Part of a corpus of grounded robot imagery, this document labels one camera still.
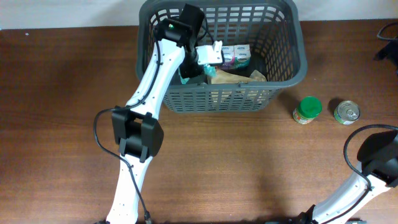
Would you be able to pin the teal snack wrapper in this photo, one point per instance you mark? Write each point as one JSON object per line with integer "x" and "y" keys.
{"x": 208, "y": 72}

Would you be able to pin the small tin can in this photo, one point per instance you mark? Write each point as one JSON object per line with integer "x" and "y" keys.
{"x": 347, "y": 112}

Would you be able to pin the grey plastic shopping basket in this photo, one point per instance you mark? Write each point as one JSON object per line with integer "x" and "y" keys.
{"x": 273, "y": 31}

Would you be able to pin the brown paper pouch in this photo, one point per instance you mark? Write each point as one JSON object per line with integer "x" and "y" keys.
{"x": 223, "y": 77}

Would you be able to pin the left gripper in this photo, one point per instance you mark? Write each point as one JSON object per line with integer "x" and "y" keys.
{"x": 187, "y": 71}

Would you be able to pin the multipack of tissue packets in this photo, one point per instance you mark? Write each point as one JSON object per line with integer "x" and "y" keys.
{"x": 236, "y": 56}

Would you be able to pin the green lid jar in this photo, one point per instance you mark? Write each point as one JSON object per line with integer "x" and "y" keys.
{"x": 308, "y": 109}

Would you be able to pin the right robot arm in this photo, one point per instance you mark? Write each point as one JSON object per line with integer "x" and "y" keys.
{"x": 374, "y": 174}

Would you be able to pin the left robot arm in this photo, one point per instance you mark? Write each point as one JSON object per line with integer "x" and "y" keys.
{"x": 136, "y": 126}

